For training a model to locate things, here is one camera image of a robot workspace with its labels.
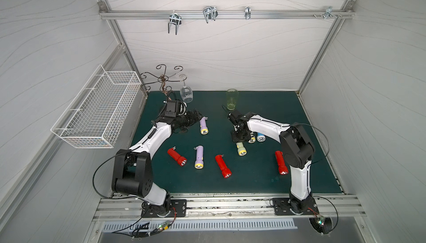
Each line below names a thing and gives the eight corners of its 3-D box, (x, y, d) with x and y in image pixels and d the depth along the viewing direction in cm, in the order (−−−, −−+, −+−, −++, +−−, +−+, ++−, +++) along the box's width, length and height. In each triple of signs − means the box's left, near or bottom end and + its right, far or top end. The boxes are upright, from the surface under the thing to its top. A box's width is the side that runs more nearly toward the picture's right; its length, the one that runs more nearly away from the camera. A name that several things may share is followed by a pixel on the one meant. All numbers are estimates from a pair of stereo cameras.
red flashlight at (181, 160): (167, 152, 92) (166, 150, 90) (174, 147, 94) (173, 144, 92) (181, 167, 87) (181, 165, 85) (188, 160, 89) (188, 158, 87)
